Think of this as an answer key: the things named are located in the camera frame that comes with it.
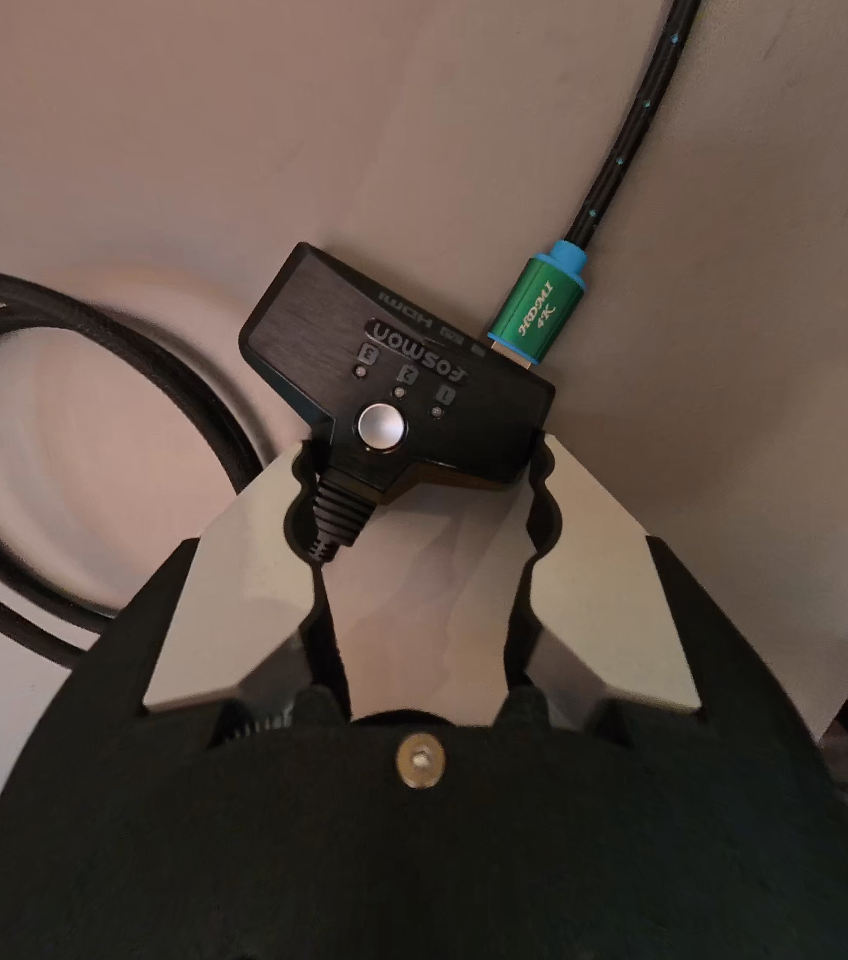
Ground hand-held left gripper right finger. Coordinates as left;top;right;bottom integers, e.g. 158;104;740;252
493;433;704;725

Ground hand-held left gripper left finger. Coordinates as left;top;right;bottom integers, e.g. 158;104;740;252
141;441;355;721

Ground black adapter cable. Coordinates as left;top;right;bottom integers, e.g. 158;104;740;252
0;241;556;670

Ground braided HDMI cable green plugs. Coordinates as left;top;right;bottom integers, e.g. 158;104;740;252
485;0;704;374

